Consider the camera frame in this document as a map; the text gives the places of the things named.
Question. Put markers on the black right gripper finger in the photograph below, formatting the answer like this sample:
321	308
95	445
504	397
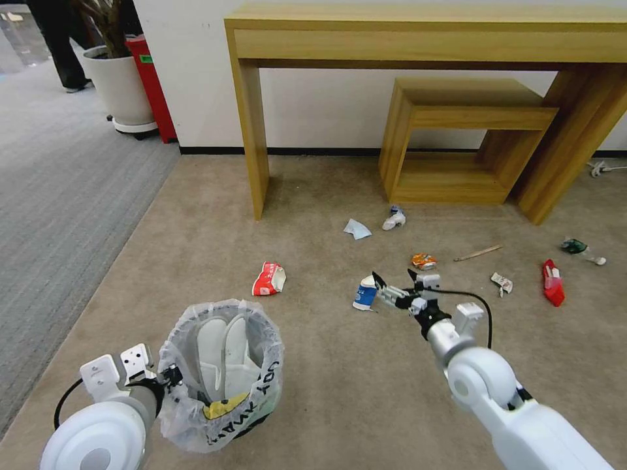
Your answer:
414	281
389	291

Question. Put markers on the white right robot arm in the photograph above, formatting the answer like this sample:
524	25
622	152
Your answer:
519	426

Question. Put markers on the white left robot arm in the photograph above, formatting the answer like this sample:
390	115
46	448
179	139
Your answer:
100	435

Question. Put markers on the clear plastic bin liner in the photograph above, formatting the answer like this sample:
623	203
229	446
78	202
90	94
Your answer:
181	416

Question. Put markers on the red bin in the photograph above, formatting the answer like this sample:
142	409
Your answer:
157	88

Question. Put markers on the orange crushed can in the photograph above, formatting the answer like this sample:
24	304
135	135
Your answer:
423	261

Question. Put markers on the blue white paper cup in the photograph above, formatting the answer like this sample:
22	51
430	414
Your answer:
363	294

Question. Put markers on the yellow wrapper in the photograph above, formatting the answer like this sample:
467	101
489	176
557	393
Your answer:
223	407

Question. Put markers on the white crumpled plastic bottle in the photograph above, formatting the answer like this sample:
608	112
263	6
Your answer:
393	220

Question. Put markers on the wooden stick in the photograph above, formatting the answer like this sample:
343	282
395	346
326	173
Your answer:
477	253

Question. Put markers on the light blue crumpled tissue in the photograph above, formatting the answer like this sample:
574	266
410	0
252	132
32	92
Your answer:
356	229

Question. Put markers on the white crumpled wrapper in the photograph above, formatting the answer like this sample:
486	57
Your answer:
501	282

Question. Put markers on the wooden cube stool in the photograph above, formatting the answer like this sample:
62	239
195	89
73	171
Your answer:
441	178

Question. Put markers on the red white crushed paper cup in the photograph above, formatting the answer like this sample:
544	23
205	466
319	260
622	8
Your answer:
267	280

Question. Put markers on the red snack packet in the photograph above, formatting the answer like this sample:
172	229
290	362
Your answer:
553	286

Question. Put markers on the green crushed plastic bottle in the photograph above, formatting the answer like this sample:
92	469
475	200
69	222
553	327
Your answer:
574	246

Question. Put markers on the wooden desk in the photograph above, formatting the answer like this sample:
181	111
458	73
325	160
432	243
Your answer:
392	41

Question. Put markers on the white wheeled pot base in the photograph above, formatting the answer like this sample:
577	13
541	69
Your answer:
134	128

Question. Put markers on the white plant pot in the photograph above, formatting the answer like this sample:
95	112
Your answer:
120	85

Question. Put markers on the person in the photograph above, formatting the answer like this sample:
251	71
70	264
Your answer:
61	44

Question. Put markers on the potted plant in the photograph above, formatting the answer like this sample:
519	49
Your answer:
110	27

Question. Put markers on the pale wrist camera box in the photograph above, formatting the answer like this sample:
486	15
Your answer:
429	282

